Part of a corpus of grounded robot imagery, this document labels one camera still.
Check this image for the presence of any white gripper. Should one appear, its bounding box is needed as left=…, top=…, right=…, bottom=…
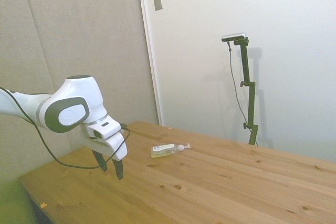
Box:
left=80, top=123, right=129, bottom=180

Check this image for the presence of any clear sanitizer pump bottle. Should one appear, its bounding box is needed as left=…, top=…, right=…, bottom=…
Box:
left=150, top=142, right=192, bottom=158

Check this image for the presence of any green fabric seat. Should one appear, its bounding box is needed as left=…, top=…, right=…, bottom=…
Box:
left=0, top=179, right=37, bottom=224

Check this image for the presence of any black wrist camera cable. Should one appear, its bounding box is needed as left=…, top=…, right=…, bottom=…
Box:
left=0, top=86, right=131, bottom=169

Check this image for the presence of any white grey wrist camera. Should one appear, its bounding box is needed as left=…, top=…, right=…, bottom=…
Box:
left=87, top=118, right=124, bottom=140

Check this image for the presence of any white door frame trim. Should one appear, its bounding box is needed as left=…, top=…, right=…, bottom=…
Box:
left=135, top=0, right=163, bottom=126

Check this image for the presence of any black jointed camera stand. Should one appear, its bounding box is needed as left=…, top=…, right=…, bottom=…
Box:
left=233, top=37, right=259, bottom=145

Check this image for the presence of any silver camera on stand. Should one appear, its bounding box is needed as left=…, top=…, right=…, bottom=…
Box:
left=221, top=32, right=248, bottom=42

